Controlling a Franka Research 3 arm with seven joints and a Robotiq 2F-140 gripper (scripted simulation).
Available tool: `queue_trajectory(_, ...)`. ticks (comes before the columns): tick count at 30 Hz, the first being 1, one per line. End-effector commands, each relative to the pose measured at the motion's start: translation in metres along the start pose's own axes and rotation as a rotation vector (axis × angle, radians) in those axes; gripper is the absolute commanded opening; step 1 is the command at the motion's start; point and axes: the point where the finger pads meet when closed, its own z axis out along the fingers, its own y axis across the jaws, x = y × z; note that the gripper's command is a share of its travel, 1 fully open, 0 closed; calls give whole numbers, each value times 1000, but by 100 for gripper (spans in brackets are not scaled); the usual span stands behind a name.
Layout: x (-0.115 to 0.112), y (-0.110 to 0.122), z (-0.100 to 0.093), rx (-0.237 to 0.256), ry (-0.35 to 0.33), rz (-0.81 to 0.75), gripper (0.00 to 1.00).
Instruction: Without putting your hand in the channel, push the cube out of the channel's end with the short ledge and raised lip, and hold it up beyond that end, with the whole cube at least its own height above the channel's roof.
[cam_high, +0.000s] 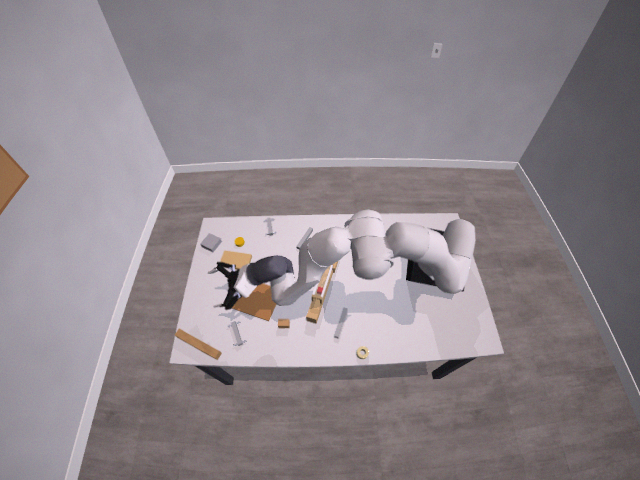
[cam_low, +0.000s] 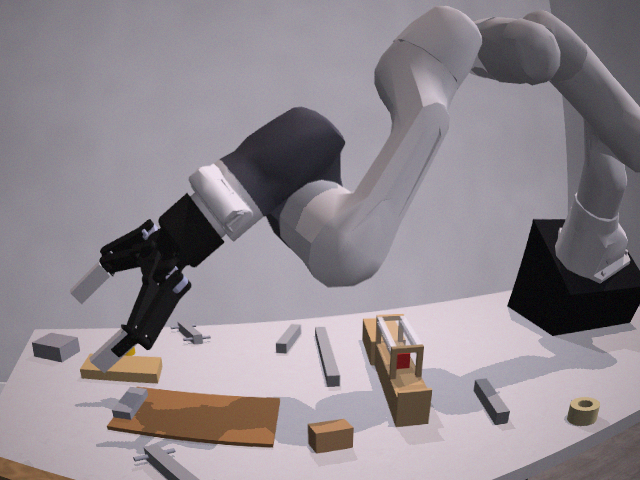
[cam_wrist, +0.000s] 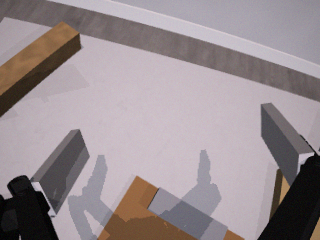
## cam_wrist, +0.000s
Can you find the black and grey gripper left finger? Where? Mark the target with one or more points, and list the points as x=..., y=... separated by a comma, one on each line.
x=44, y=193

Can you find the brown wooden stick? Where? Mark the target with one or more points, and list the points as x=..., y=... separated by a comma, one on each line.
x=24, y=71

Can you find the tan rectangular block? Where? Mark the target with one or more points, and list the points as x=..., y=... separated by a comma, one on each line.
x=280, y=190

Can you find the brown flat board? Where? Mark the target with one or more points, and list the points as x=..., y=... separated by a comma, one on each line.
x=150, y=213

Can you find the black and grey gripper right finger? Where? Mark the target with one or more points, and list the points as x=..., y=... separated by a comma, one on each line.
x=298, y=213

